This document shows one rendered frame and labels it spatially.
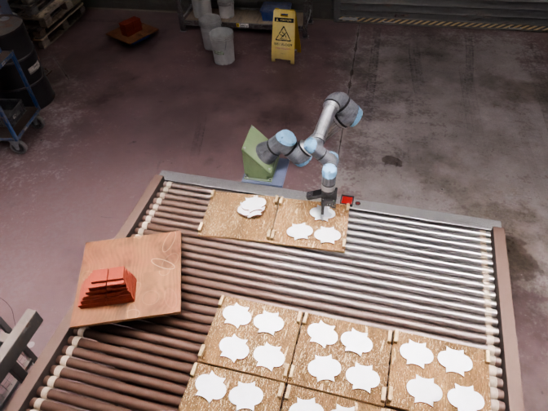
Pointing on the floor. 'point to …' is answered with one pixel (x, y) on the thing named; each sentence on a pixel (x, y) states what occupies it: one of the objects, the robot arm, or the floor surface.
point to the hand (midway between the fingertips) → (322, 212)
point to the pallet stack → (46, 17)
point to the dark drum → (26, 57)
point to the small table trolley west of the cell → (12, 134)
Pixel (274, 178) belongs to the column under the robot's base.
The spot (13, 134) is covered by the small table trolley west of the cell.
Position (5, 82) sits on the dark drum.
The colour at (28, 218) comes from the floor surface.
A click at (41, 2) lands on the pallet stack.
